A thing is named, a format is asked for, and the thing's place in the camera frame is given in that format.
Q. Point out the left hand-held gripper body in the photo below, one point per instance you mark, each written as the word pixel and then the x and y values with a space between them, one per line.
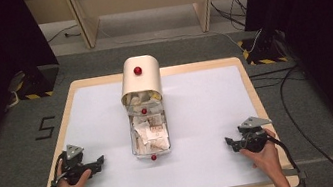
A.
pixel 72 165

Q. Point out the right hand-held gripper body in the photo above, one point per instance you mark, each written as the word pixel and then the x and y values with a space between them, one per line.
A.
pixel 252 135

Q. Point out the long clear drawer red knob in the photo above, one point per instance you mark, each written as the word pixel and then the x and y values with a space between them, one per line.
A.
pixel 150 140

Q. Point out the short clear drawer red knob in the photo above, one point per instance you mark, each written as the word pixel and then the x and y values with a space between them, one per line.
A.
pixel 142 105

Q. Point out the cream cabinet with red knob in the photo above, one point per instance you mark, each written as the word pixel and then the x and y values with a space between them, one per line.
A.
pixel 140 79

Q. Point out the person's right hand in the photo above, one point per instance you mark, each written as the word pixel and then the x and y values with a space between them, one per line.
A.
pixel 269 158

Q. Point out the white table mat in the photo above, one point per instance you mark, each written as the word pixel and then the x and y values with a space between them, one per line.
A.
pixel 207 127

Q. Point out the grey tape strip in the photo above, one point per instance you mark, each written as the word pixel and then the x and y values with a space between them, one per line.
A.
pixel 294 173

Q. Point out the crumpled paper and banknotes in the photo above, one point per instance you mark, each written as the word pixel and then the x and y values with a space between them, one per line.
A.
pixel 150 133

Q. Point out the crumpled paper scraps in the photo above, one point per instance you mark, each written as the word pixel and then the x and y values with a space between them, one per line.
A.
pixel 140 98

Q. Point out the black yellow striped stand base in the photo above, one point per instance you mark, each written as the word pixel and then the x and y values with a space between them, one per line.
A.
pixel 259 53
pixel 36 85

